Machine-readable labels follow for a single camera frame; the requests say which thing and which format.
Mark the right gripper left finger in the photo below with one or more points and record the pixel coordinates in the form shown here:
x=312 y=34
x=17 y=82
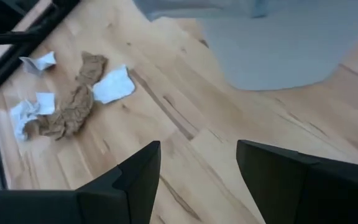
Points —
x=120 y=199

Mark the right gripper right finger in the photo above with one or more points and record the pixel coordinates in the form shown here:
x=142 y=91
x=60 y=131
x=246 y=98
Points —
x=306 y=193

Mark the brown paper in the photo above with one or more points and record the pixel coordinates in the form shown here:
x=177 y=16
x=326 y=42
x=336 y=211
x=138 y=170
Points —
x=73 y=109

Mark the white plastic trash bin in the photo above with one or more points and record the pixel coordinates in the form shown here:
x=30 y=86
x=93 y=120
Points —
x=275 y=53

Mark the black rig frame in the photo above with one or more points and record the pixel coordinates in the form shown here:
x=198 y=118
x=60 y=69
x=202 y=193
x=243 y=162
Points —
x=11 y=37

